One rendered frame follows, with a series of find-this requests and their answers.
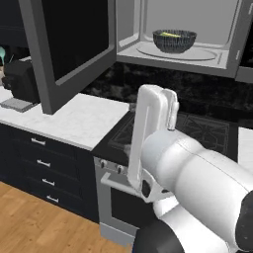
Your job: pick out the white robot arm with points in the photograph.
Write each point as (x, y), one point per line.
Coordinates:
(204, 184)

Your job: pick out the grey microwave oven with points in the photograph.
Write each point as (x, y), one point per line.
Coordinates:
(184, 19)

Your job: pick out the grey microwave door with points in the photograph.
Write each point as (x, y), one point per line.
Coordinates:
(75, 36)

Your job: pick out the dark drawer front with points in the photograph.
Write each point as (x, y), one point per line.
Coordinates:
(59, 145)
(70, 204)
(66, 166)
(67, 186)

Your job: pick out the grey microwave turntable plate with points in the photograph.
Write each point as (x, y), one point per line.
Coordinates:
(204, 54)

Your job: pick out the yellow corn cob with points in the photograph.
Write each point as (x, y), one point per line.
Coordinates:
(169, 34)

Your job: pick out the black coffee machine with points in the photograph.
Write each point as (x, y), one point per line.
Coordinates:
(21, 80)

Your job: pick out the teal utensil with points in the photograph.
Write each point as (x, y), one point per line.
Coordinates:
(2, 54)

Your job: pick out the dark woven bowl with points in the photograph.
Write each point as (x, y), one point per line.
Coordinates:
(174, 44)

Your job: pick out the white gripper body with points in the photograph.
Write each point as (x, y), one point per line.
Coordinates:
(150, 112)

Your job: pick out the dark wall cupboard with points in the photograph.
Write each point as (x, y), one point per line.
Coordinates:
(11, 19)

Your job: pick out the black hob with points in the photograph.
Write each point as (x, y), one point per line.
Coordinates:
(204, 128)

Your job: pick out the dark oven knob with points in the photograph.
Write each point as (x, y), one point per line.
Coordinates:
(120, 169)
(103, 163)

